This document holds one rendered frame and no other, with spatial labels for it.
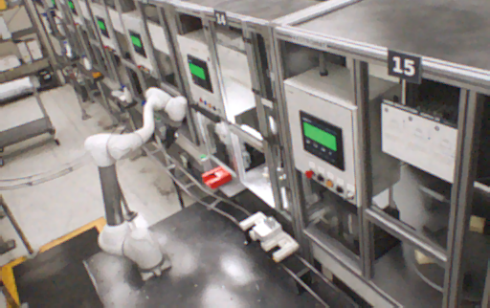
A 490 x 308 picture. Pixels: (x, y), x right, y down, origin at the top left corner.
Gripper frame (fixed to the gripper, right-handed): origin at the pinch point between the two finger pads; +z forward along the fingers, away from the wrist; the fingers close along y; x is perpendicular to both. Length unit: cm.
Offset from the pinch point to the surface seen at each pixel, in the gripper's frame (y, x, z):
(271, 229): -102, 15, -33
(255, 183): -67, -15, -18
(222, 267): -94, 30, 4
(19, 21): 594, -170, 280
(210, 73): -17, 2, -75
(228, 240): -81, 12, 7
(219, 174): -44.8, -6.6, -9.4
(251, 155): -49, -28, -22
